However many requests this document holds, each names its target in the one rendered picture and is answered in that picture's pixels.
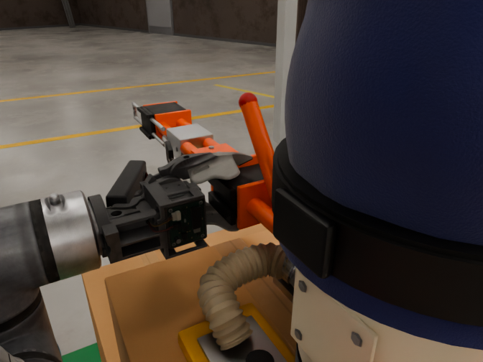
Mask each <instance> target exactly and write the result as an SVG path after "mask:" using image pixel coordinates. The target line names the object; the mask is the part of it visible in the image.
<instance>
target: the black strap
mask: <svg viewBox="0 0 483 362"><path fill-rule="evenodd" d="M272 212H273V214H274V216H273V235H274V237H275V238H276V239H277V240H278V241H279V242H280V243H281V244H282V245H283V246H285V247H286V248H287V249H288V250H289V251H290V252H291V253H292V254H294V255H295V256H296V257H297V258H298V259H299V260H301V261H302V262H303V263H304V264H305V265H306V266H307V267H308V268H309V269H310V270H311V271H312V272H313V273H314V274H316V275H317V276H318V277H319V278H321V279H325V278H328V277H329V276H330V274H331V275H332V276H334V277H336V278H337V279H340V280H341V281H343V282H344V283H346V284H348V285H349V286H351V287H353V288H355V289H358V290H359V291H362V292H364V293H366V294H369V295H371V296H373V297H375V298H377V299H379V300H382V301H384V302H387V303H390V304H392V305H396V306H398V307H401V308H404V309H406V310H410V311H413V312H416V313H419V314H422V315H427V316H430V317H436V318H439V319H442V320H448V321H451V322H457V323H460V324H465V325H476V326H481V327H483V246H480V245H476V244H471V243H463V242H458V241H450V240H446V239H441V238H436V237H433V236H429V235H426V234H424V233H420V232H417V231H413V230H410V229H408V228H403V227H401V226H398V225H395V224H393V223H390V222H387V221H384V220H381V219H379V218H375V217H373V216H370V215H367V214H365V213H361V212H359V211H357V210H353V209H351V208H347V207H345V206H343V205H341V204H339V203H337V202H336V201H334V200H332V199H330V198H328V197H326V196H325V195H323V194H322V193H321V192H319V191H318V190H317V189H316V188H314V186H312V185H311V184H310V183H309V182H308V181H306V180H305V179H304V178H302V177H301V176H300V175H299V174H298V173H297V172H296V171H295V170H294V168H293V166H292V165H291V163H290V160H289V156H288V147H287V142H286V137H285V138H284V139H283V140H282V141H281V142H280V143H279V144H278V145H277V147H276V149H275V153H274V155H273V165H272Z"/></svg>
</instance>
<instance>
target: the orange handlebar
mask: <svg viewBox="0 0 483 362"><path fill-rule="evenodd" d="M159 123H160V124H162V125H163V126H164V127H165V131H162V130H161V129H159V128H158V127H157V126H156V129H157V130H158V131H159V132H160V133H161V135H165V136H167V132H166V130H167V129H168V128H171V127H170V126H169V125H168V124H166V123H165V122H163V121H161V122H159ZM185 125H191V124H190V123H189V122H187V121H186V120H185V119H178V120H177V122H176V126H185ZM180 150H181V152H182V153H183V154H195V153H203V152H211V153H213V152H238V151H237V150H235V149H234V148H232V147H230V146H229V145H228V144H226V143H225V144H219V143H217V142H216V141H214V140H213V139H211V138H207V139H205V140H204V142H203V148H199V149H197V148H196V147H195V146H193V145H192V144H191V143H190V142H185V143H183V144H182V145H181V147H180ZM247 211H248V212H249V213H250V214H251V215H252V216H253V217H255V218H256V219H257V220H258V221H259V222H260V223H261V224H262V225H263V226H264V227H265V228H266V229H267V230H269V231H270V232H271V233H272V234H273V216H274V214H273V212H272V208H271V207H270V206H268V205H267V204H266V203H264V202H263V201H262V200H260V199H259V198H253V199H252V200H250V201H249V203H248V205H247Z"/></svg>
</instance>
